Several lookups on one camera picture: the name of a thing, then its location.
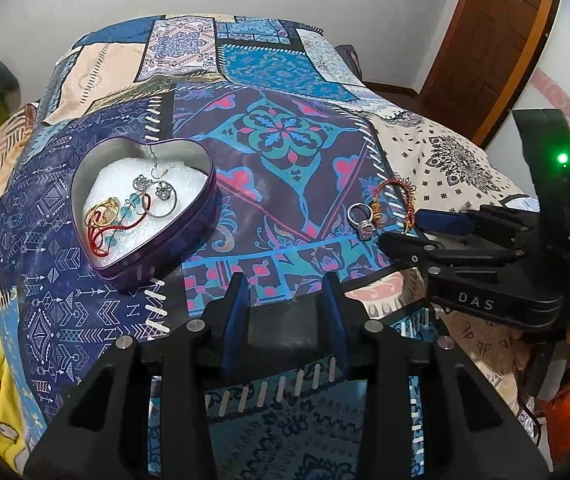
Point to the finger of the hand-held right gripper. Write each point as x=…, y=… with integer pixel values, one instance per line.
x=440, y=222
x=405, y=242

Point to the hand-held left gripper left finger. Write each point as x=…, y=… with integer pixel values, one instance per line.
x=235, y=315

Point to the grey backpack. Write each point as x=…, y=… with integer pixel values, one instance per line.
x=351, y=57

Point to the silver hoop earring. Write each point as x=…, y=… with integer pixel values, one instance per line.
x=157, y=215

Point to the silver dangling earring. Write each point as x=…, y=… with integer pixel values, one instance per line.
x=141, y=182

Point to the wooden door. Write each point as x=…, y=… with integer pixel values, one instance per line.
x=490, y=35

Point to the purple heart-shaped tin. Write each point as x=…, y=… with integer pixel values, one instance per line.
x=115, y=270

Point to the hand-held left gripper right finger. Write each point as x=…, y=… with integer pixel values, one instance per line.
x=339, y=315

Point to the wooden door frame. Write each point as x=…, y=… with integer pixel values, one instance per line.
x=532, y=60

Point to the striped blanket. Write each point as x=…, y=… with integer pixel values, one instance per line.
x=12, y=135

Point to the patchwork bedspread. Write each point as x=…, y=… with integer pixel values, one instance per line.
x=285, y=160

